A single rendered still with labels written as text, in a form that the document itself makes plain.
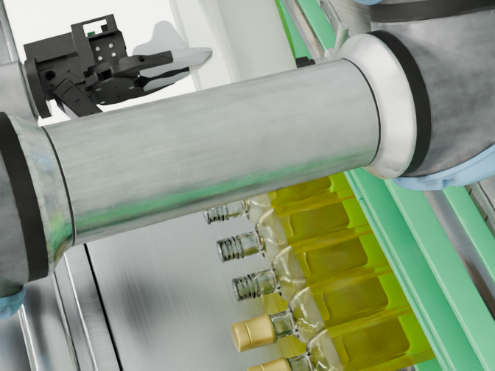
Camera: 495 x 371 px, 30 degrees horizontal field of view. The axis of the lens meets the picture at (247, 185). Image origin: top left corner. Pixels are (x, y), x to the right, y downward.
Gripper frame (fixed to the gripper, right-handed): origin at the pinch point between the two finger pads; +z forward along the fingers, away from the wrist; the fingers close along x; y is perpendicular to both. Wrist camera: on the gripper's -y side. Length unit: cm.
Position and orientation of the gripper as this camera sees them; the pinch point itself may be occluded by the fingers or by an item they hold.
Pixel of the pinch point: (203, 60)
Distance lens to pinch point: 110.0
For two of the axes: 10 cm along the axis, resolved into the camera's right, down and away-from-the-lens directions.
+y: -3.0, -9.2, 2.6
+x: -0.3, 2.8, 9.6
